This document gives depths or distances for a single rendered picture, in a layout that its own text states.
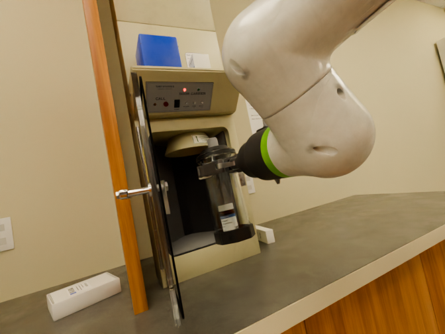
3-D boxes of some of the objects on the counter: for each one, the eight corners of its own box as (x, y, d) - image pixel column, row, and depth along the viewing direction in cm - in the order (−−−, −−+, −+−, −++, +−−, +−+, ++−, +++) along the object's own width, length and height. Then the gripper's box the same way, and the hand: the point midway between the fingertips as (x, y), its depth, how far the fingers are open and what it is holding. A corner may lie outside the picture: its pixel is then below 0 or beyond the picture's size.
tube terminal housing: (149, 267, 86) (115, 65, 91) (228, 241, 100) (194, 68, 105) (162, 289, 63) (115, 20, 69) (261, 252, 77) (216, 31, 83)
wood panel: (125, 264, 96) (73, -51, 105) (132, 262, 97) (81, -50, 107) (134, 315, 52) (44, -235, 61) (148, 309, 53) (57, -229, 63)
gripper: (302, 132, 49) (246, 153, 69) (206, 142, 40) (175, 163, 60) (310, 167, 48) (251, 177, 69) (215, 186, 39) (180, 192, 60)
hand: (219, 169), depth 62 cm, fingers closed on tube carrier, 9 cm apart
